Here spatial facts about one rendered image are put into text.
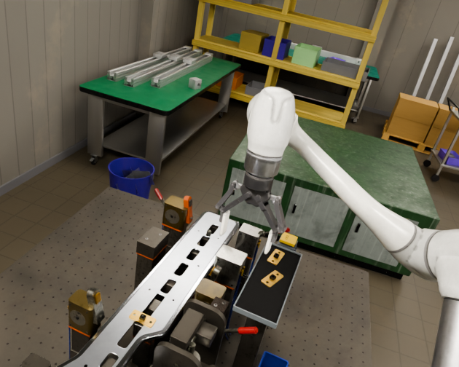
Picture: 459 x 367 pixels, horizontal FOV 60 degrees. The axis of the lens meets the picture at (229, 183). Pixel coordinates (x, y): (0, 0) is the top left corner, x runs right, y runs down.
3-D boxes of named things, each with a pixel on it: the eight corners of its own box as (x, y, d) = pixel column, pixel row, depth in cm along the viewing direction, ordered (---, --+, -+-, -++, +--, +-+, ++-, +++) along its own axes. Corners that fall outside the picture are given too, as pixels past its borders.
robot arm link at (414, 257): (394, 217, 115) (433, 216, 102) (434, 251, 119) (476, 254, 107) (375, 255, 111) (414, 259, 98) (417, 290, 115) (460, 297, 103)
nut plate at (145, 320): (127, 317, 127) (127, 314, 126) (134, 309, 130) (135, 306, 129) (151, 328, 125) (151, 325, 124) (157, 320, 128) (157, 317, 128)
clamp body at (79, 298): (73, 353, 146) (73, 284, 129) (100, 367, 143) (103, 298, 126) (60, 367, 140) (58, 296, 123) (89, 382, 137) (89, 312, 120)
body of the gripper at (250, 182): (280, 172, 103) (272, 204, 107) (250, 163, 106) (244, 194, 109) (270, 181, 96) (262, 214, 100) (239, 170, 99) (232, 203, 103)
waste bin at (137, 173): (162, 210, 355) (167, 163, 332) (140, 232, 323) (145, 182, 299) (122, 196, 363) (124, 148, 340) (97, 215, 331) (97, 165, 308)
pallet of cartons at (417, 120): (465, 165, 603) (488, 121, 568) (380, 142, 626) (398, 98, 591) (454, 145, 678) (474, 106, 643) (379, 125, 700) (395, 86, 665)
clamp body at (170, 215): (159, 252, 202) (167, 192, 184) (183, 262, 199) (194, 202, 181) (150, 262, 195) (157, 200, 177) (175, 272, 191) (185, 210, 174)
